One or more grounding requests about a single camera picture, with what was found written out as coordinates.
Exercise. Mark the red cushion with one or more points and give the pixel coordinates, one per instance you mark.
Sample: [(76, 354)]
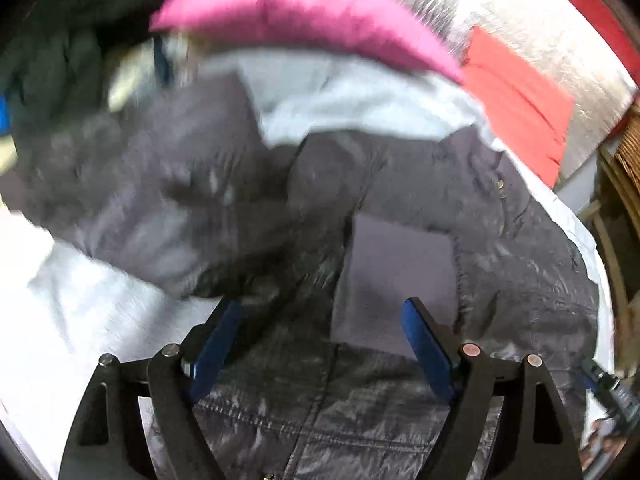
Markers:
[(515, 105)]

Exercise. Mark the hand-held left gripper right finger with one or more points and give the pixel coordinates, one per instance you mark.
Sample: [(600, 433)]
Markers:
[(430, 350)]

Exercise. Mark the wicker basket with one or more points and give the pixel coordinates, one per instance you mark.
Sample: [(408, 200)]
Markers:
[(631, 145)]

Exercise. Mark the pink pillow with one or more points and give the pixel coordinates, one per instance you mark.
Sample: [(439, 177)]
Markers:
[(310, 10)]

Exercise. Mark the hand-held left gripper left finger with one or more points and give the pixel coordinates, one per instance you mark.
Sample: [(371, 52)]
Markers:
[(216, 350)]

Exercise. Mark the silver foil insulation panel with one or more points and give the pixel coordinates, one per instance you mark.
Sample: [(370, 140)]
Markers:
[(560, 45)]

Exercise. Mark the pile of black clothes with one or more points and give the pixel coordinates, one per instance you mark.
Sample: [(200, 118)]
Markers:
[(45, 75)]

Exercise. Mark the dark grey quilted jacket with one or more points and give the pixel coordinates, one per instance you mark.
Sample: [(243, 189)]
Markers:
[(250, 200)]

